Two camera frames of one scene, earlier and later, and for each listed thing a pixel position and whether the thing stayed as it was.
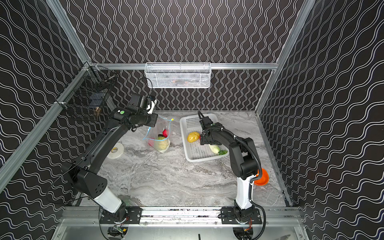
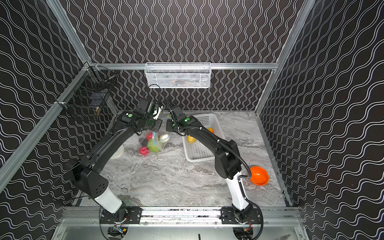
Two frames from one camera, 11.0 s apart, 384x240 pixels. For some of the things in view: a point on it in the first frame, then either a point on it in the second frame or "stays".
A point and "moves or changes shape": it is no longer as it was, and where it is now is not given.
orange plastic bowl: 264,179 stays
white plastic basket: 194,151 stays
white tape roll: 119,151 stays
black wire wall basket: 89,89 stays
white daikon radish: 215,149 moves or changes shape
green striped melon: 163,145 → 151,146
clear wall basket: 176,75 stays
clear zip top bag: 158,136 moves or changes shape
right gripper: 202,139 → 173,124
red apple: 151,142 → 143,151
